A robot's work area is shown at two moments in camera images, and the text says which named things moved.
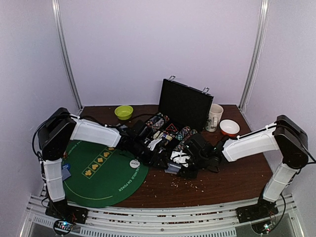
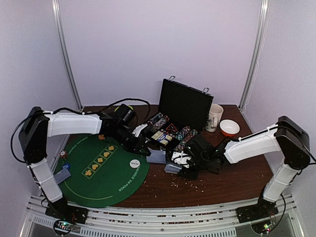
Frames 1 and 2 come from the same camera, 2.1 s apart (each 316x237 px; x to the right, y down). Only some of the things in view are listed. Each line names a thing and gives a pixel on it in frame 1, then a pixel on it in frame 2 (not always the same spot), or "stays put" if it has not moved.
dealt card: x=65 y=174 stays put
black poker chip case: x=183 y=110 stays put
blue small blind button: x=66 y=165 stays put
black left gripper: x=155 y=162 → x=136 y=147
